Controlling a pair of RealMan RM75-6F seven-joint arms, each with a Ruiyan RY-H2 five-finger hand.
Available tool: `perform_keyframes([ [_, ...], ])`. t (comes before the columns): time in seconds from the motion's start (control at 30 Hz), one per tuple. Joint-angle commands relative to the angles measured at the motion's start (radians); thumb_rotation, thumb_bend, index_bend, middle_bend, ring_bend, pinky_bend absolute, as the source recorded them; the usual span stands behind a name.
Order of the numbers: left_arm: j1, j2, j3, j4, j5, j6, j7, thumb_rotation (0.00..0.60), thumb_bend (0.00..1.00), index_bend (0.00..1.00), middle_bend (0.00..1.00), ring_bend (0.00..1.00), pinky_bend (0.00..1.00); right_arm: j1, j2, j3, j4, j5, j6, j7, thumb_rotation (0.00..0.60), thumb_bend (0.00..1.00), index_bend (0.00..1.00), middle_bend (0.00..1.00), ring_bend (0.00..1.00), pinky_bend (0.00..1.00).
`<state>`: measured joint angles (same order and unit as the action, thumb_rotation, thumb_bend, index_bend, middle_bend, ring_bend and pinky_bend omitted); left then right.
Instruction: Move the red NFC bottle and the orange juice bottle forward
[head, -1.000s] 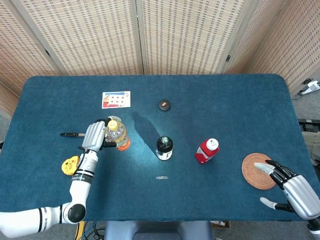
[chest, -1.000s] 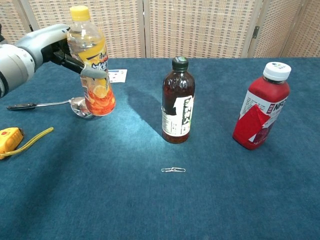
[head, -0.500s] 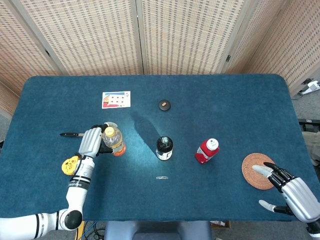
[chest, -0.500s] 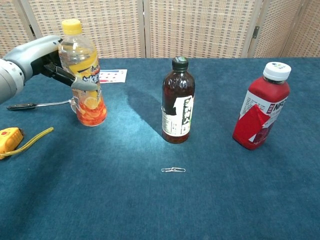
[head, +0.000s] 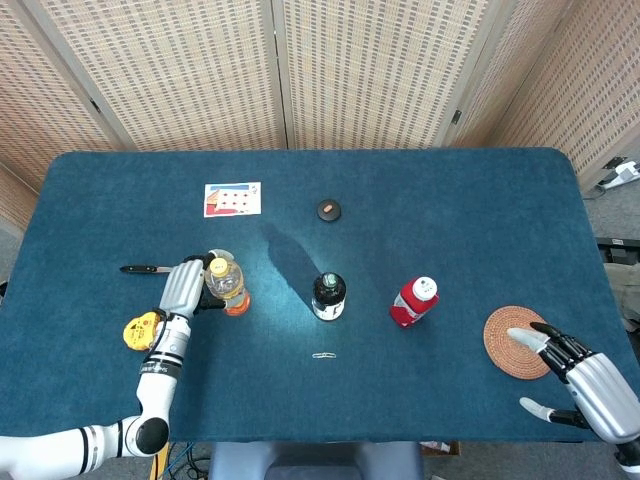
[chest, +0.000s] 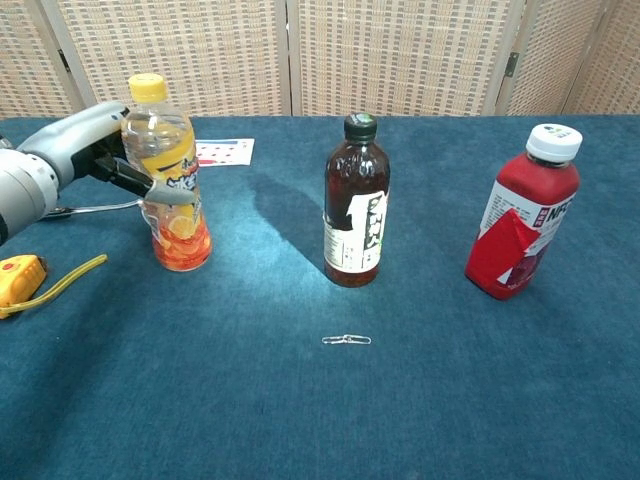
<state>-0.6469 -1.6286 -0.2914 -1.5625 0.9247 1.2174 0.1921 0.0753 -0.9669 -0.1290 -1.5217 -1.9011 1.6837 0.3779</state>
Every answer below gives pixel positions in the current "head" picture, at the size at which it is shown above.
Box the cardboard box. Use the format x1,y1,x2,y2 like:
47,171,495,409
419,439,460,457

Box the woven folding screen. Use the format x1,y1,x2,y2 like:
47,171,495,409
0,0,640,194

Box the yellow tape measure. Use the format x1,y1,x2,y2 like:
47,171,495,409
122,310,164,352

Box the black equipment frame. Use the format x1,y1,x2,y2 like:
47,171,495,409
597,236,640,264

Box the white power strip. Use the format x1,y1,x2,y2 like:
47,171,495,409
597,158,640,190

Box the yellow-capped iced tea bottle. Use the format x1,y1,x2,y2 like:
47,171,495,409
204,253,251,317

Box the playing card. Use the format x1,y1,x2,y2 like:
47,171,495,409
203,181,263,219

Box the floor cables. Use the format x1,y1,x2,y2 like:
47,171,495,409
163,442,211,480

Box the round woven coaster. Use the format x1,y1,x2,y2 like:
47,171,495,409
482,305,554,381

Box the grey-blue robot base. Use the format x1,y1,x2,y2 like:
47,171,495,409
207,440,426,480

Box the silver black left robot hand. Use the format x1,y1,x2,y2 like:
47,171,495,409
158,253,227,321

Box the dark tea bottle green cap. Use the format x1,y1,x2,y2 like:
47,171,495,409
311,272,347,322

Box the black disc orange centre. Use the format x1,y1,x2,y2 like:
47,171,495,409
315,198,343,223

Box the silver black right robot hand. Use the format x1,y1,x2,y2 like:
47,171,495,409
506,322,640,446

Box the blue felt table cover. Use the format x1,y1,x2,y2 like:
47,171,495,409
0,147,626,444

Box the red juice bottle white cap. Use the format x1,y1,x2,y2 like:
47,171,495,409
389,275,441,329

